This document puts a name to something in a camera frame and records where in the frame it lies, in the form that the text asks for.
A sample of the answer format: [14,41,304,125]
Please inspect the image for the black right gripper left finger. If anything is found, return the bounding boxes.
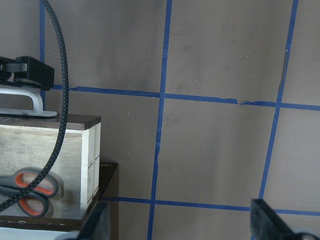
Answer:
[58,201,111,240]

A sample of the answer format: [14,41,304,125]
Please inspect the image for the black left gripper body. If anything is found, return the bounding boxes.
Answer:
[0,56,55,91]

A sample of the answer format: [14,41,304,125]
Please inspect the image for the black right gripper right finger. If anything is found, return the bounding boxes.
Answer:
[250,198,320,240]

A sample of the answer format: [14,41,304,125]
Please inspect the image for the white drawer handle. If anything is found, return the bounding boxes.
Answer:
[0,86,57,118]

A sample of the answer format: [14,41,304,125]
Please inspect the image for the red grey scissors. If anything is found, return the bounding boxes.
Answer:
[0,167,61,218]

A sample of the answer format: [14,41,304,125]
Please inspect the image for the wooden drawer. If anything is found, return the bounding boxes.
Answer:
[0,114,101,220]

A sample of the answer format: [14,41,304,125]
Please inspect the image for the black braided left cable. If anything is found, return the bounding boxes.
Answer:
[0,0,70,212]

